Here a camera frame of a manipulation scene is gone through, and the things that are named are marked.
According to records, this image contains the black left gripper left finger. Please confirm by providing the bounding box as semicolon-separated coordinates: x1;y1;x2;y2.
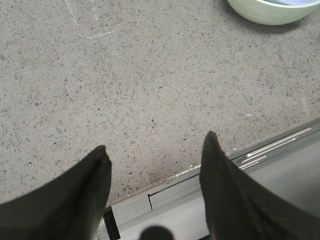
0;145;112;240

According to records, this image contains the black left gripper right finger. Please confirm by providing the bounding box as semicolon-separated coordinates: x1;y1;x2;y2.
199;130;320;240

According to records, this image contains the green bowl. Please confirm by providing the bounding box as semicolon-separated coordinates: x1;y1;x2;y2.
228;0;320;26

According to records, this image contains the blue bowl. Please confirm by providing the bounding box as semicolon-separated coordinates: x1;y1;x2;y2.
265;0;317;6

